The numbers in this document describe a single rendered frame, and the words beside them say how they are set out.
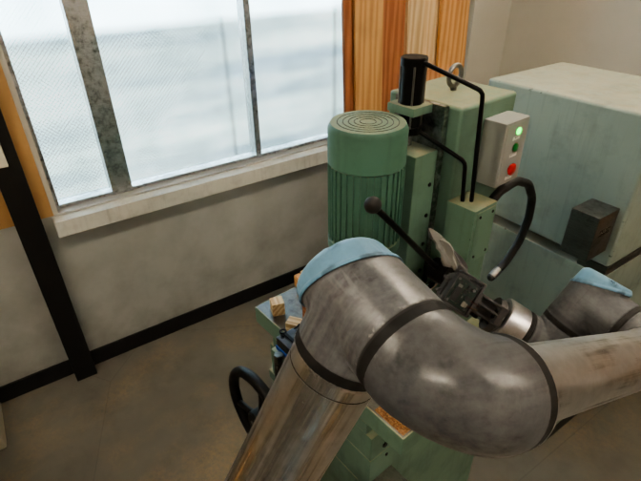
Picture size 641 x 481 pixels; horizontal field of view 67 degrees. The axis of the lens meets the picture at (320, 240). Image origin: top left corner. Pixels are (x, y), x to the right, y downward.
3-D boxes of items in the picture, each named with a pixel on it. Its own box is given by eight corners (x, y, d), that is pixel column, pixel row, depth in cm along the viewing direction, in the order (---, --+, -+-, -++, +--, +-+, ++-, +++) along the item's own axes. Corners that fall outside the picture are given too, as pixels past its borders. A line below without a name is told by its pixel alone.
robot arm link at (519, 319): (519, 306, 97) (493, 347, 97) (498, 294, 97) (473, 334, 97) (539, 312, 88) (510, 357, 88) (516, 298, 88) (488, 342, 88)
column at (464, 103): (374, 311, 158) (387, 89, 120) (419, 284, 170) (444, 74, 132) (428, 349, 143) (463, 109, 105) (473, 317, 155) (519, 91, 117)
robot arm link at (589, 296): (651, 303, 86) (604, 354, 89) (595, 264, 93) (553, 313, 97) (638, 297, 79) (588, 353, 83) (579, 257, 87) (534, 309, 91)
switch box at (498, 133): (473, 180, 120) (484, 118, 112) (496, 170, 126) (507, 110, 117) (495, 189, 116) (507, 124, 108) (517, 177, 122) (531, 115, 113)
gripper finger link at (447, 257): (448, 221, 90) (466, 267, 89) (441, 223, 96) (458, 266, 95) (433, 227, 90) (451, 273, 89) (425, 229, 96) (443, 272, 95)
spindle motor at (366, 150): (313, 241, 121) (310, 119, 104) (363, 219, 130) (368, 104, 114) (361, 272, 109) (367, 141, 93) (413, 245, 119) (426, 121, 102)
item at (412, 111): (385, 131, 114) (389, 55, 105) (407, 123, 119) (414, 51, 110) (411, 139, 109) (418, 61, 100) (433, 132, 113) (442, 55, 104)
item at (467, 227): (440, 252, 124) (447, 200, 116) (461, 240, 129) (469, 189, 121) (467, 266, 118) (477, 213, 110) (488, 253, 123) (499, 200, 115)
